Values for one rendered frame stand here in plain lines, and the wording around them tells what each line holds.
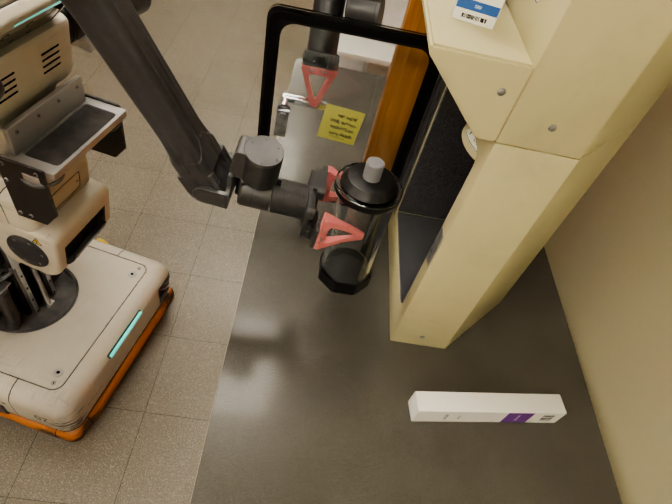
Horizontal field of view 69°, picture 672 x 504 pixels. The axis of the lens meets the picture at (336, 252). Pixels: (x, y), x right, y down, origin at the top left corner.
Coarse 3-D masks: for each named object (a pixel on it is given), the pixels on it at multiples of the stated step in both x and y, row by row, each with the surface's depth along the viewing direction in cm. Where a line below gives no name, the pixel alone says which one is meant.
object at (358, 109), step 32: (288, 32) 80; (320, 32) 80; (416, 32) 80; (288, 64) 84; (320, 64) 84; (352, 64) 84; (384, 64) 84; (416, 64) 84; (288, 96) 89; (320, 96) 89; (352, 96) 89; (384, 96) 88; (416, 96) 88; (288, 128) 94; (320, 128) 94; (352, 128) 94; (384, 128) 94; (288, 160) 100; (320, 160) 100; (352, 160) 100; (384, 160) 99
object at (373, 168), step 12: (348, 168) 76; (360, 168) 75; (372, 168) 72; (384, 168) 76; (348, 180) 73; (360, 180) 74; (372, 180) 73; (384, 180) 74; (348, 192) 73; (360, 192) 72; (372, 192) 72; (384, 192) 73; (396, 192) 75
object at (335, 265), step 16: (336, 176) 75; (400, 192) 75; (336, 208) 78; (352, 208) 73; (368, 208) 72; (384, 208) 73; (352, 224) 76; (368, 224) 76; (384, 224) 78; (368, 240) 79; (336, 256) 83; (352, 256) 81; (368, 256) 82; (336, 272) 85; (352, 272) 85; (368, 272) 88
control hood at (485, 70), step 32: (448, 0) 59; (448, 32) 53; (480, 32) 55; (512, 32) 56; (448, 64) 52; (480, 64) 52; (512, 64) 51; (480, 96) 54; (512, 96) 54; (480, 128) 57
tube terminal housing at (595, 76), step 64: (512, 0) 61; (576, 0) 46; (640, 0) 46; (576, 64) 51; (640, 64) 50; (512, 128) 57; (576, 128) 57; (512, 192) 64; (576, 192) 75; (448, 256) 75; (512, 256) 75; (448, 320) 87
